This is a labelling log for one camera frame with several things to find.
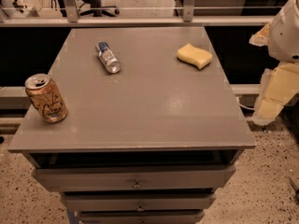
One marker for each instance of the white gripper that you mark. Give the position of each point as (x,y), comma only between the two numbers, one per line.
(285,36)

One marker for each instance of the silver blue redbull can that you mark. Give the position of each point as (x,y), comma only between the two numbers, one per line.
(107,58)

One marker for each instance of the gold la croix can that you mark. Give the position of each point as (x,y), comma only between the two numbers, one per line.
(46,98)

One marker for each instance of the yellow sponge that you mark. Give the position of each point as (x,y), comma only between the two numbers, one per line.
(194,56)

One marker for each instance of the grey metal railing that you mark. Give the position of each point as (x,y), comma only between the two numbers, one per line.
(77,13)

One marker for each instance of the top grey drawer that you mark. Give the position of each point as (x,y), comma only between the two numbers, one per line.
(134,178)

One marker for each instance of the grey drawer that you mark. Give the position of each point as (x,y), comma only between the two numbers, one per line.
(147,217)
(138,202)
(134,178)

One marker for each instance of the grey drawer cabinet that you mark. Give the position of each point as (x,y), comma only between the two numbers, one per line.
(156,111)

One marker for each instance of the bottom grey drawer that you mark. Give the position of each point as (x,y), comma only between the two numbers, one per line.
(147,217)

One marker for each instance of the middle grey drawer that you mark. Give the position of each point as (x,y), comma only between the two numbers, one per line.
(138,202)

